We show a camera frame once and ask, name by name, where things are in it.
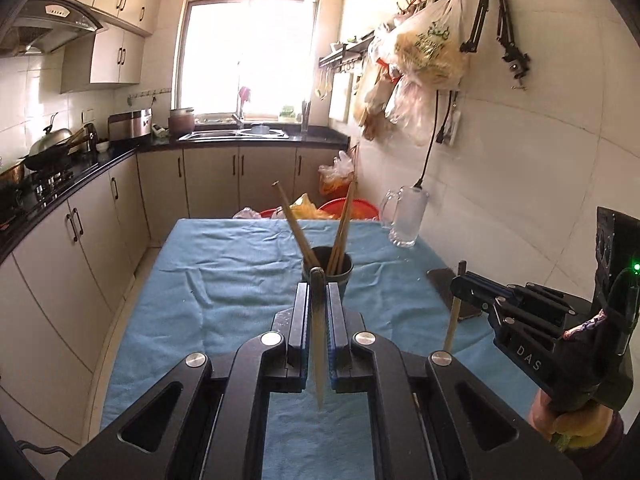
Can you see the wooden chopstick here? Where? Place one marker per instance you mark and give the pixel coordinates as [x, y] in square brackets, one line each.
[338, 240]
[453, 323]
[318, 331]
[308, 254]
[352, 188]

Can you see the brown clay pot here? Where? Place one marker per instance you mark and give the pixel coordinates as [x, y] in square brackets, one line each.
[181, 121]

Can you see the gas stove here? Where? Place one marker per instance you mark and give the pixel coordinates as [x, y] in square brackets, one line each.
[40, 188]

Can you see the blue towel table cloth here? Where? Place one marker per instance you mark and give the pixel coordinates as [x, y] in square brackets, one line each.
[217, 283]

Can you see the electric kettle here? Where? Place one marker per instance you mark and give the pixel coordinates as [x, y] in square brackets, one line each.
[91, 139]

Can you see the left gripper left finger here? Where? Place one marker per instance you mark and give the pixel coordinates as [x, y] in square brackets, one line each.
[207, 417]

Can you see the dark utensil holder cup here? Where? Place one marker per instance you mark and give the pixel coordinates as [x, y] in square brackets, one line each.
[340, 277]

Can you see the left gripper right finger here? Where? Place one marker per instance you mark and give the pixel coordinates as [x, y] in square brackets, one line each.
[431, 417]

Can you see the black smartphone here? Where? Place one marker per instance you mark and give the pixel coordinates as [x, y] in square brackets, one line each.
[441, 280]

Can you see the hanging plastic bag yellow contents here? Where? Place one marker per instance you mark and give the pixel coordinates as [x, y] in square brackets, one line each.
[426, 47]

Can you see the window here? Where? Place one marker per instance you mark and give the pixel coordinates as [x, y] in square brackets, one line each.
[249, 58]

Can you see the wall utensil rack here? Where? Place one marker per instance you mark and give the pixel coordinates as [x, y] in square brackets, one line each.
[350, 53]

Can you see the upper wall cabinets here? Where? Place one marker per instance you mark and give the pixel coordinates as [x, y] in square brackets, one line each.
[111, 57]

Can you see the right hand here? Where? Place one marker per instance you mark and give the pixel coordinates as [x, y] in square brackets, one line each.
[587, 427]

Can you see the wall power strip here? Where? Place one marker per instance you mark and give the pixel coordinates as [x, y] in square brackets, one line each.
[453, 121]

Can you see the kitchen sink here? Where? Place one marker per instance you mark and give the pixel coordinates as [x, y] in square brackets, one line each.
[259, 132]

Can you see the clear glass mug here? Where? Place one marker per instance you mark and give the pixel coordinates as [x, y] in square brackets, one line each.
[402, 212]

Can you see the hanging pink plastic bag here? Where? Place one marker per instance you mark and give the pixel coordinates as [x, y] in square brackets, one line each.
[412, 110]

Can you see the steel pot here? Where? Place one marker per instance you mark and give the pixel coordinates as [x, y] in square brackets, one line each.
[13, 175]

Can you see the silver rice cooker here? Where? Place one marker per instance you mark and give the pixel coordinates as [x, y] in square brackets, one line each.
[129, 125]

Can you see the range hood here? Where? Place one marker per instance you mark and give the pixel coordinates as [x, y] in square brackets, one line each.
[42, 26]

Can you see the wok with lid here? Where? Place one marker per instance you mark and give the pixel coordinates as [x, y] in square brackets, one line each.
[52, 146]

